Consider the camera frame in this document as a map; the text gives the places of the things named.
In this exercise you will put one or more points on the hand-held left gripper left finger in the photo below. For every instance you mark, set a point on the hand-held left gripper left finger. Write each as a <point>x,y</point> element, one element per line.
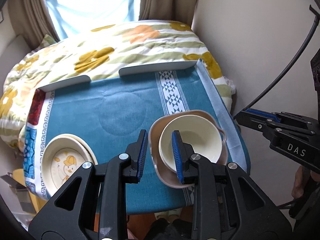
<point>142,155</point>

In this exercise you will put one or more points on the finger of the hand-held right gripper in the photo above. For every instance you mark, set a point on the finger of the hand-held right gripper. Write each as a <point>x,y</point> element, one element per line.
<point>252,123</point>
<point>260,112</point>

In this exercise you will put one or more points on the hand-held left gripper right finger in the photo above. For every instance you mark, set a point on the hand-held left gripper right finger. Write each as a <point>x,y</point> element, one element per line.
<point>175,155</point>

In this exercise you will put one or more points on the plain cream bowl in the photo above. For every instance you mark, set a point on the plain cream bowl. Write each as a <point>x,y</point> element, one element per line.
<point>200,140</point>

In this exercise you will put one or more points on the large white plate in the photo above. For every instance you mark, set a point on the large white plate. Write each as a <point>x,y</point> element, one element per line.
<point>86,148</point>

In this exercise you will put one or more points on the small duck print plate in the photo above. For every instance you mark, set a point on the small duck print plate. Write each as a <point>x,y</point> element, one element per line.
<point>62,165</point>

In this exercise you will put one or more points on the person's right hand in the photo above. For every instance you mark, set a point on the person's right hand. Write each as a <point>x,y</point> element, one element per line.
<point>298,182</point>

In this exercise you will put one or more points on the pale green slipper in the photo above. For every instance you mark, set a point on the pale green slipper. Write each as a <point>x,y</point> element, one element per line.
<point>165,214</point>

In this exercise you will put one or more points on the blue patterned tablecloth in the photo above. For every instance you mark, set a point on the blue patterned tablecloth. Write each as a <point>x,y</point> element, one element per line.
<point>100,110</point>

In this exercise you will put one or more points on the person's black trousers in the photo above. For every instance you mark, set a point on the person's black trousers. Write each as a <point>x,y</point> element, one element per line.
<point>170,228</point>

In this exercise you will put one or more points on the floral blanket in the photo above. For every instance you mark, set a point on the floral blanket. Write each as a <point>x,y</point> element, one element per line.
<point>125,45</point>

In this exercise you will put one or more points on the yellow stool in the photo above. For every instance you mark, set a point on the yellow stool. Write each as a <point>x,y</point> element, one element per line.
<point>18,177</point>

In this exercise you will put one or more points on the grey box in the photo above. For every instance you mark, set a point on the grey box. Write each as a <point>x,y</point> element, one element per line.
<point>17,192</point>

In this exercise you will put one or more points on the green patterned pillow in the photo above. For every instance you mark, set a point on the green patterned pillow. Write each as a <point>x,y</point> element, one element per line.
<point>47,41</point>

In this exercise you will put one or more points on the white padded headboard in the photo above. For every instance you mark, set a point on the white padded headboard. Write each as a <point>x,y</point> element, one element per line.
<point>15,60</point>

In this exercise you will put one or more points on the window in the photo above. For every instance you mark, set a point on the window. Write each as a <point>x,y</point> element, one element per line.
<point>95,2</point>

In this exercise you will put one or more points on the white table edge rail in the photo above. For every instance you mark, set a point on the white table edge rail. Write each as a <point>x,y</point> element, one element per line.
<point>65,83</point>
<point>157,67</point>

